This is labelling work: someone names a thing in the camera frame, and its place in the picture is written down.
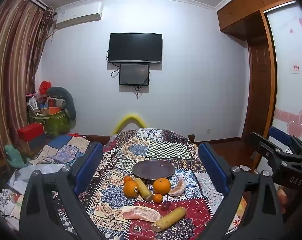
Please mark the small black wall monitor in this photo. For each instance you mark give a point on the small black wall monitor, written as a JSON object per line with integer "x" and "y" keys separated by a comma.
{"x": 134, "y": 74}

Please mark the large orange with sticker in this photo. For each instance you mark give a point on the large orange with sticker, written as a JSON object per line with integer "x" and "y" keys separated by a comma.
{"x": 131, "y": 188}

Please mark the green plastic bag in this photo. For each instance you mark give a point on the green plastic bag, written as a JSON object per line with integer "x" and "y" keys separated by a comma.
{"x": 14, "y": 156}

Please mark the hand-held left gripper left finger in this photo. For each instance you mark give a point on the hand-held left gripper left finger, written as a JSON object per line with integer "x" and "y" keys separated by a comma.
{"x": 90, "y": 163}

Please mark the red plastic bag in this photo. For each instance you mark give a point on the red plastic bag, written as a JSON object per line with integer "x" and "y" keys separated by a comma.
{"x": 44, "y": 87}

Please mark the large plain orange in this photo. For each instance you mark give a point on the large plain orange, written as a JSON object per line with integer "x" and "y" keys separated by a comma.
{"x": 162, "y": 185}

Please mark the wooden bed post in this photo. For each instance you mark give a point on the wooden bed post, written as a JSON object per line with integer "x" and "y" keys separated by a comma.
{"x": 191, "y": 138}

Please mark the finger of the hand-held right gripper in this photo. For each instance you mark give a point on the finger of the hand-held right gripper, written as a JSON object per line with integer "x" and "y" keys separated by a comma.
{"x": 281, "y": 136}
{"x": 262, "y": 146}

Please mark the black wall television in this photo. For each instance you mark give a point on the black wall television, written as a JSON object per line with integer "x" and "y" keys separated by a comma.
{"x": 135, "y": 47}

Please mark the white wall outlet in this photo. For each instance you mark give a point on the white wall outlet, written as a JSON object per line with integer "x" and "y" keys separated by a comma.
{"x": 208, "y": 131}

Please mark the person's right hand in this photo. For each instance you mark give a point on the person's right hand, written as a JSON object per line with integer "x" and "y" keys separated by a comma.
{"x": 283, "y": 197}

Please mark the patchwork printed blanket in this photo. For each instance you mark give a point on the patchwork printed blanket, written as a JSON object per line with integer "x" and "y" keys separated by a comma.
{"x": 161, "y": 147}

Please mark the yellow banana piece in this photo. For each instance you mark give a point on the yellow banana piece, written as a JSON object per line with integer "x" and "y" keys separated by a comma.
{"x": 144, "y": 189}

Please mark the wooden overhead cabinet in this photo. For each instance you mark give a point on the wooden overhead cabinet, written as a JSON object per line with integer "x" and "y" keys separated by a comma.
{"x": 251, "y": 7}

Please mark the small orange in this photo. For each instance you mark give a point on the small orange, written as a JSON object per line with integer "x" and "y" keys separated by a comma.
{"x": 158, "y": 198}
{"x": 128, "y": 179}

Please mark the large pink pomelo piece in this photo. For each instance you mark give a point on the large pink pomelo piece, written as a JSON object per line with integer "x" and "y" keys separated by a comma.
{"x": 141, "y": 213}

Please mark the brown striped curtain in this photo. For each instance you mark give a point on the brown striped curtain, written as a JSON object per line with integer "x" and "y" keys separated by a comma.
{"x": 13, "y": 67}

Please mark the red box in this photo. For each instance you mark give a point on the red box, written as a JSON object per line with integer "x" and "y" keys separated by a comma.
{"x": 30, "y": 131}

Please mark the blue patchwork quilt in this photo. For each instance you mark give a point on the blue patchwork quilt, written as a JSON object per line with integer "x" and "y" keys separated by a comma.
{"x": 63, "y": 150}

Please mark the white heart-print wardrobe door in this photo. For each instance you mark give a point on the white heart-print wardrobe door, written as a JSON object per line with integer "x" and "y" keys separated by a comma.
{"x": 291, "y": 55}

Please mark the green fabric bag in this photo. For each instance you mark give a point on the green fabric bag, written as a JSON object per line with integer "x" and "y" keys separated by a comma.
{"x": 55, "y": 123}

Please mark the small pink pomelo piece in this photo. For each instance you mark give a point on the small pink pomelo piece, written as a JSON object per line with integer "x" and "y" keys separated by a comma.
{"x": 178, "y": 188}

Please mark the white air conditioner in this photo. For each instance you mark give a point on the white air conditioner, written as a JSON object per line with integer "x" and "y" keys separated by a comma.
{"x": 78, "y": 15}

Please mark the white crumpled sheet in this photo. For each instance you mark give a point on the white crumpled sheet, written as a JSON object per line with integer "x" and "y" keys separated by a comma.
{"x": 33, "y": 173}

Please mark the purple round plate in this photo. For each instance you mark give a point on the purple round plate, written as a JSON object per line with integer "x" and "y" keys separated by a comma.
{"x": 153, "y": 169}

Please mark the grey neck pillow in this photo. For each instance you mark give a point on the grey neck pillow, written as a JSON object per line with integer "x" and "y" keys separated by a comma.
{"x": 65, "y": 100}

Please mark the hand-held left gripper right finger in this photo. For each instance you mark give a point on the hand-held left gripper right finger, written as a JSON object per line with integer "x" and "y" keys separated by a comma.
{"x": 211, "y": 163}

